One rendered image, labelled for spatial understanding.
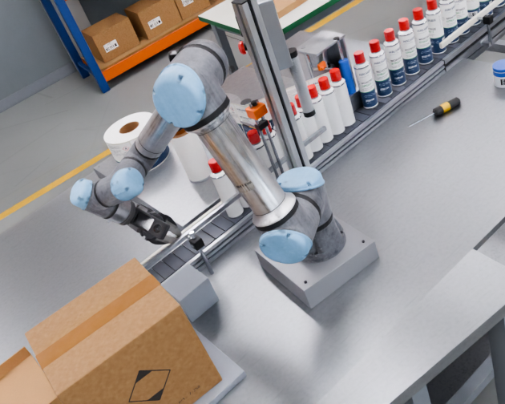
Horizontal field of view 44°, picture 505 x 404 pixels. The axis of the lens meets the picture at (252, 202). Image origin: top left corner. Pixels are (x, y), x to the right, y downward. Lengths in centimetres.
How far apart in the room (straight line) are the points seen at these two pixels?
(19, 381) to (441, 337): 112
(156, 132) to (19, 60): 469
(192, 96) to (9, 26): 494
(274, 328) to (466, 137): 87
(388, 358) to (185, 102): 72
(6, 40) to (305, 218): 495
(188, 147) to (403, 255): 79
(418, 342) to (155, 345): 59
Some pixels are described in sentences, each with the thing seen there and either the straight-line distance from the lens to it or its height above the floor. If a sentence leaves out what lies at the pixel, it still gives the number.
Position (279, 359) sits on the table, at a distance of 154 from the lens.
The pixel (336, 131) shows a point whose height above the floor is 90.
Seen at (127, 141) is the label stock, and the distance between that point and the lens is 225.
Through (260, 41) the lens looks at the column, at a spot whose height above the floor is 139.
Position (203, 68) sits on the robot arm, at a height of 150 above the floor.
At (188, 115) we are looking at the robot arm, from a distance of 127.
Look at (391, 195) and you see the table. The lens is 187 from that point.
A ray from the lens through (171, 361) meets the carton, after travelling 141.
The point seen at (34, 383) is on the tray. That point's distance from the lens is 185.
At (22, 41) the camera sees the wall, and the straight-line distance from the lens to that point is 617.
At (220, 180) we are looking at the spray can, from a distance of 181.
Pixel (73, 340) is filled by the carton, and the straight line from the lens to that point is 142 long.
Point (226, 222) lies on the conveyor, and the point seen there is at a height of 88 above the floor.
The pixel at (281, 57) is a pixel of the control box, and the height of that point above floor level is 132.
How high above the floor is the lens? 200
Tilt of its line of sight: 35 degrees down
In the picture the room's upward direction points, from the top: 22 degrees counter-clockwise
